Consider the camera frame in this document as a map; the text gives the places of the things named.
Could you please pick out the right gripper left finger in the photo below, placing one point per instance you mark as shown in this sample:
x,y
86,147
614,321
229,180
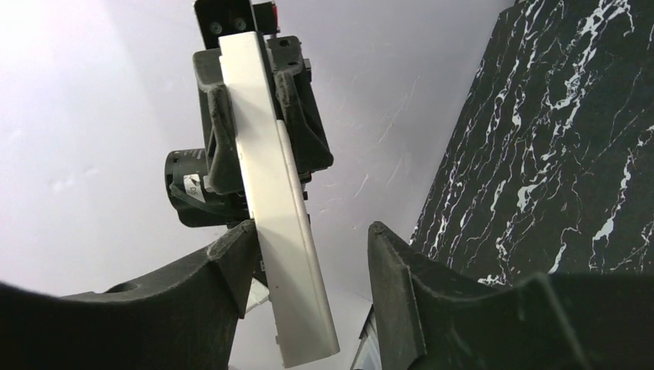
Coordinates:
x,y
181,316

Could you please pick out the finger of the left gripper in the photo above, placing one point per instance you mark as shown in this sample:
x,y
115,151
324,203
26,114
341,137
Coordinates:
x,y
224,172
293,90

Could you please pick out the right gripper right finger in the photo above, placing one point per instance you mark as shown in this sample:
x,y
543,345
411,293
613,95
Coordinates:
x,y
430,317

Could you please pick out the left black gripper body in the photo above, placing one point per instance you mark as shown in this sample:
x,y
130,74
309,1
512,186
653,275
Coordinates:
x,y
196,204

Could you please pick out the white remote control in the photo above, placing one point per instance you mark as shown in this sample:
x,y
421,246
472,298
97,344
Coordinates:
x,y
303,318

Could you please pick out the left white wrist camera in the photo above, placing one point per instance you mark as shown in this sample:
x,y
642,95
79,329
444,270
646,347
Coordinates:
x,y
218,18

